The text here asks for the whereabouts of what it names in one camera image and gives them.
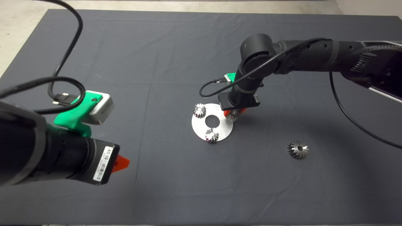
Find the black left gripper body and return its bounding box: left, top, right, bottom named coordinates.
left=79, top=138, right=120, bottom=186

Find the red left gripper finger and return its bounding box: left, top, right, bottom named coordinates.
left=112, top=155, right=130, bottom=173

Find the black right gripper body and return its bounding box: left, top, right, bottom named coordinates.
left=219, top=92, right=261, bottom=111

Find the larger steel gear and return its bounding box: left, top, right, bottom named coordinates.
left=287, top=140, right=309, bottom=159

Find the round metal plate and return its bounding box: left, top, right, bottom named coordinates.
left=191, top=103, right=234, bottom=142

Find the dark table cloth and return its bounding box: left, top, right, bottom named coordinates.
left=0, top=9, right=402, bottom=225

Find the silver left camera box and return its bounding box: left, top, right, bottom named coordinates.
left=86, top=93, right=115, bottom=125

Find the green left camera mount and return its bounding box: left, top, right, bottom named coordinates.
left=53, top=90, right=103, bottom=137

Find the thin black left camera cable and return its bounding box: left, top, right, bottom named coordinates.
left=41, top=0, right=84, bottom=105

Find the thick braided black left cable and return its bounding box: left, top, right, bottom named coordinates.
left=0, top=77, right=86, bottom=114

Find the thick braided black cable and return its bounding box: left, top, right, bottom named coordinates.
left=0, top=77, right=86, bottom=114
left=355, top=44, right=402, bottom=63

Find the thick braided black right cable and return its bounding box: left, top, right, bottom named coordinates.
left=355, top=44, right=402, bottom=63

